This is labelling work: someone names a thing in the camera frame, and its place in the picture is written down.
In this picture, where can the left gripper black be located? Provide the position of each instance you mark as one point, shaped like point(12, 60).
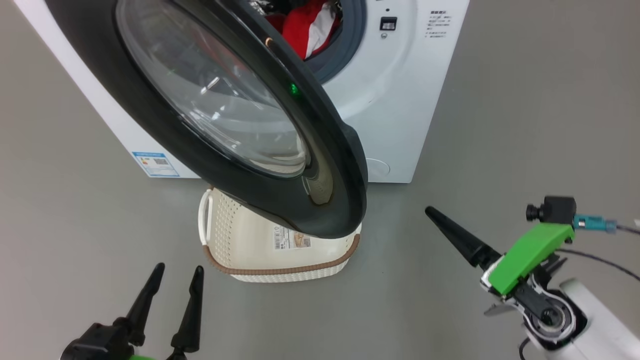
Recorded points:
point(97, 345)

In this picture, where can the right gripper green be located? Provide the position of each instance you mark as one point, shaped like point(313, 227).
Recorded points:
point(530, 255)

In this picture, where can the black round glass washer door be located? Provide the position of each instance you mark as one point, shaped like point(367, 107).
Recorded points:
point(346, 200)

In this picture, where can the red Bulls jersey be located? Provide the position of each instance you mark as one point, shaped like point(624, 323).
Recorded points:
point(297, 30)

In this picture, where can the cream perforated laundry basket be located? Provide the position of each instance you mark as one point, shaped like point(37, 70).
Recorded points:
point(250, 252)

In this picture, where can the barcode label on basket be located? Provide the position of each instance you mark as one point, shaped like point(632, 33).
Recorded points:
point(292, 240)

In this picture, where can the white front-load washing machine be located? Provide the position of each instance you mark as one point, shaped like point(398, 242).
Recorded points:
point(395, 100)

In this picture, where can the black door lock latch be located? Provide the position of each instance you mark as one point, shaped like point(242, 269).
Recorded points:
point(388, 23)

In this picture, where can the round white filter cover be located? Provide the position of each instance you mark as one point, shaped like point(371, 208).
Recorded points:
point(378, 168)

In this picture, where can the blue energy label sticker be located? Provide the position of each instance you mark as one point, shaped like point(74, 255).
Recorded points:
point(156, 165)

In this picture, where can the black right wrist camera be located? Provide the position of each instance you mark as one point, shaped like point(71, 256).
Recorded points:
point(555, 210)

